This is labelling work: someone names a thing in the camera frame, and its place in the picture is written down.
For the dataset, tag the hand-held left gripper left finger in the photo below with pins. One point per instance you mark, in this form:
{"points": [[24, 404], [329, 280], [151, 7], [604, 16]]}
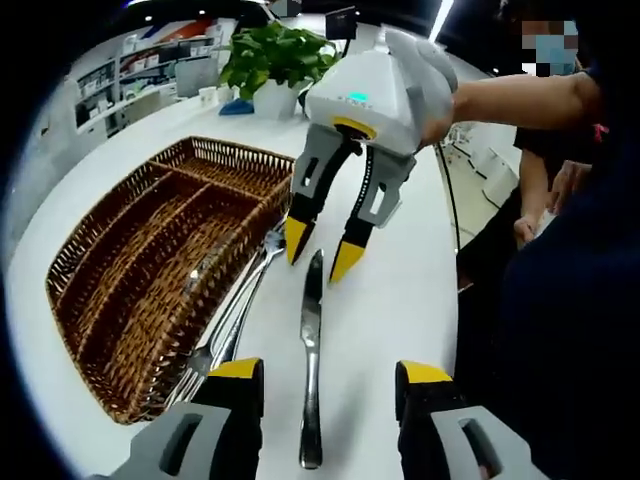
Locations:
{"points": [[235, 415]]}

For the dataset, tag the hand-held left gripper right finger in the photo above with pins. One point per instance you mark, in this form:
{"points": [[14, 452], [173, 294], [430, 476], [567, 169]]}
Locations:
{"points": [[425, 425]]}

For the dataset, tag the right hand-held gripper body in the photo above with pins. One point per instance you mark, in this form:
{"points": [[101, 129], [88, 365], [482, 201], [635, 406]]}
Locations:
{"points": [[380, 95]]}

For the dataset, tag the silver fork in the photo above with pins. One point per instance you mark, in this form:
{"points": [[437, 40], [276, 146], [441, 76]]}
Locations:
{"points": [[197, 362], [274, 246]]}

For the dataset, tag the brown wicker storage basket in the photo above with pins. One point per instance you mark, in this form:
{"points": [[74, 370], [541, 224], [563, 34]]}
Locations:
{"points": [[150, 260]]}

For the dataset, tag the white storage shelves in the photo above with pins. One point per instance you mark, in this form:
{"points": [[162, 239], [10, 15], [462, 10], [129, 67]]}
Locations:
{"points": [[145, 60]]}

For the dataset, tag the white plant pot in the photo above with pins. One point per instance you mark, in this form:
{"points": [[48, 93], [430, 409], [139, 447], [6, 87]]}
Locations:
{"points": [[275, 100]]}

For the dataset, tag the black monitor on stand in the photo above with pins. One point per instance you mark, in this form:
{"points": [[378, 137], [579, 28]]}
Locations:
{"points": [[340, 22]]}

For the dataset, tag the blue cloth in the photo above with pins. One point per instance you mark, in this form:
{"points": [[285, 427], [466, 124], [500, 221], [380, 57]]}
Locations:
{"points": [[237, 107]]}

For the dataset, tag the ceiling light strip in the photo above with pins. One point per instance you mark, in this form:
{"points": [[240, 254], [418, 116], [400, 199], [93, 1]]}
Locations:
{"points": [[442, 17]]}

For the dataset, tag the green leafy plant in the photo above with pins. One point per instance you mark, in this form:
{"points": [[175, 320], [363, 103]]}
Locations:
{"points": [[280, 55]]}

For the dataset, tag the small white cup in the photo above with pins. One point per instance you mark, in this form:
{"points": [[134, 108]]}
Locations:
{"points": [[208, 96]]}

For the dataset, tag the grey mesh office chair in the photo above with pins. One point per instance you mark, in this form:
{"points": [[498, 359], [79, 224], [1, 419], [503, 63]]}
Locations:
{"points": [[197, 77]]}

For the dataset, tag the person's dark blue clothing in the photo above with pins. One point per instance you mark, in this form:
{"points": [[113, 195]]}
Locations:
{"points": [[575, 350]]}

